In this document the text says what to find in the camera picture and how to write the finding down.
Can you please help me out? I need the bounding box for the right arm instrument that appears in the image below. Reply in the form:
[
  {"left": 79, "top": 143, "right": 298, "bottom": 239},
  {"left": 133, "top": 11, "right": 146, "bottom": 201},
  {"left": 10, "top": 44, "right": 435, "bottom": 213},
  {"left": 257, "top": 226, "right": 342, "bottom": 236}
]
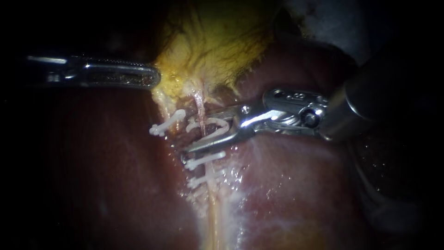
[{"left": 232, "top": 88, "right": 352, "bottom": 142}]

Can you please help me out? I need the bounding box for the left arm instrument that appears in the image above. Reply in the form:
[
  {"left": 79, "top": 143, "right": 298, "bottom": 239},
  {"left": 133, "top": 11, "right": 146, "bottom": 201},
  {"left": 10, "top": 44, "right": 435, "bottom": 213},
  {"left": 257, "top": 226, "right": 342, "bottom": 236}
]
[{"left": 26, "top": 54, "right": 87, "bottom": 87}]

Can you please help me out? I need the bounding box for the dark red liver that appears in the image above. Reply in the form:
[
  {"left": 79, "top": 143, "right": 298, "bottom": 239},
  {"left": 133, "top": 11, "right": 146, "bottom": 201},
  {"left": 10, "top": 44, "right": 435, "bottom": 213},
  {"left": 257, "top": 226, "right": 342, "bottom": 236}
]
[{"left": 41, "top": 33, "right": 389, "bottom": 250}]

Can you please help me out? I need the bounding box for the left arm instrument jaw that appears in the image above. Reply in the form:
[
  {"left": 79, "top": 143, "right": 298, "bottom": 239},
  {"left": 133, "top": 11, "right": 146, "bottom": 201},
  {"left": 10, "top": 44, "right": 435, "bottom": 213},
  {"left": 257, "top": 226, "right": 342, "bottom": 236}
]
[{"left": 84, "top": 57, "right": 161, "bottom": 90}]

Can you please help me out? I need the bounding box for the right arm instrument jaw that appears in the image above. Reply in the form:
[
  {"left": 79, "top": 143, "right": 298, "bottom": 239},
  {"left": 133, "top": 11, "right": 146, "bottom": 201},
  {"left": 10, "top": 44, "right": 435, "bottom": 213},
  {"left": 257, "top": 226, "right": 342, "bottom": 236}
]
[
  {"left": 203, "top": 106, "right": 244, "bottom": 123},
  {"left": 180, "top": 129, "right": 244, "bottom": 161}
]

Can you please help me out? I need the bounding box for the gallbladder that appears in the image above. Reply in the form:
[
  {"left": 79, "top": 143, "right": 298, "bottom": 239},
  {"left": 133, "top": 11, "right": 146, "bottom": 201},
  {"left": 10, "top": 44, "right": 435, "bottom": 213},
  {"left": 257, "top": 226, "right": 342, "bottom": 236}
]
[{"left": 152, "top": 0, "right": 282, "bottom": 117}]

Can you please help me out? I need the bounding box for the white clip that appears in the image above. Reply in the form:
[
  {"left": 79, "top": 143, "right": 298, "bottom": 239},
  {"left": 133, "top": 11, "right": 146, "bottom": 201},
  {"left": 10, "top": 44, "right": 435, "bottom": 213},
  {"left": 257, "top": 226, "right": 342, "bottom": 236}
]
[
  {"left": 186, "top": 169, "right": 227, "bottom": 189},
  {"left": 183, "top": 150, "right": 227, "bottom": 171},
  {"left": 185, "top": 117, "right": 231, "bottom": 142},
  {"left": 148, "top": 109, "right": 187, "bottom": 137}
]

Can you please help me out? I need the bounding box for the thin tube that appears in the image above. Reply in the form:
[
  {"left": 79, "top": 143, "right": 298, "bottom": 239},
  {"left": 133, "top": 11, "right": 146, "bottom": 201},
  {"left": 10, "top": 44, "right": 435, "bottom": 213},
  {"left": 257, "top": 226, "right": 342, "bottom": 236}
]
[{"left": 192, "top": 88, "right": 222, "bottom": 250}]

